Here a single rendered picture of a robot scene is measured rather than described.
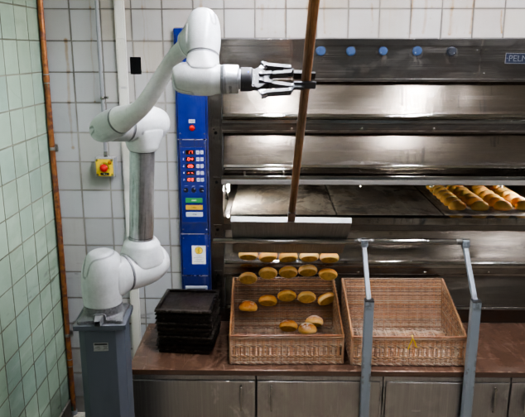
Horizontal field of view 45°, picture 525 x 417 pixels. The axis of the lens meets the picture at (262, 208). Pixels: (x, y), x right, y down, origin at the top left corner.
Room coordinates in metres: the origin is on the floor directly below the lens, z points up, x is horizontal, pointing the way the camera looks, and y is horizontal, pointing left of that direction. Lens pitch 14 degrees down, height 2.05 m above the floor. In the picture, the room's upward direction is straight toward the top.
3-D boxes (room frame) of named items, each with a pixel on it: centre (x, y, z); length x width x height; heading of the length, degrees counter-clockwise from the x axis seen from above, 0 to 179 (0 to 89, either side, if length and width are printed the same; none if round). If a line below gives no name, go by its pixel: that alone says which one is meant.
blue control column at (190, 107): (4.18, 0.34, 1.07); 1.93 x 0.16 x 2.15; 179
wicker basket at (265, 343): (2.98, -0.11, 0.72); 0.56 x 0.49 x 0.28; 90
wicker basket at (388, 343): (2.97, -0.70, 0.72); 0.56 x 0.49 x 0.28; 90
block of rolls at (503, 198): (3.67, -1.28, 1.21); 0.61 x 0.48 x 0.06; 179
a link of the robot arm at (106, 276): (2.39, 0.64, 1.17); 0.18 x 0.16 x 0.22; 138
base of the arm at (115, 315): (2.36, 0.64, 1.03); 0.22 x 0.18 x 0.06; 3
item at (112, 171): (3.22, 0.81, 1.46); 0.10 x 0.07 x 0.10; 89
